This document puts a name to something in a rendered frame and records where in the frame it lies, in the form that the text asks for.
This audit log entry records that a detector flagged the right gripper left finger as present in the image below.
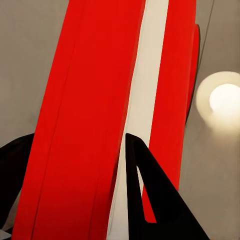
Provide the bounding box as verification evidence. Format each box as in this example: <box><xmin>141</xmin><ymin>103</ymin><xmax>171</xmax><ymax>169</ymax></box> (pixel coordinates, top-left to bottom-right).
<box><xmin>0</xmin><ymin>133</ymin><xmax>35</xmax><ymax>229</ymax></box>

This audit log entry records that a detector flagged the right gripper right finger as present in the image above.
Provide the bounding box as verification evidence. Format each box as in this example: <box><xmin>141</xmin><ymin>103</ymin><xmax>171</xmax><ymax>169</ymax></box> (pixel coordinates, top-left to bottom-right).
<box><xmin>125</xmin><ymin>133</ymin><xmax>210</xmax><ymax>240</ymax></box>

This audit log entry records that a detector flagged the radio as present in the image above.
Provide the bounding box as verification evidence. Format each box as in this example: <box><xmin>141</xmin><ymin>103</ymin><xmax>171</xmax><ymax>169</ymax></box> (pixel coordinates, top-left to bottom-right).
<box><xmin>11</xmin><ymin>0</ymin><xmax>201</xmax><ymax>240</ymax></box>

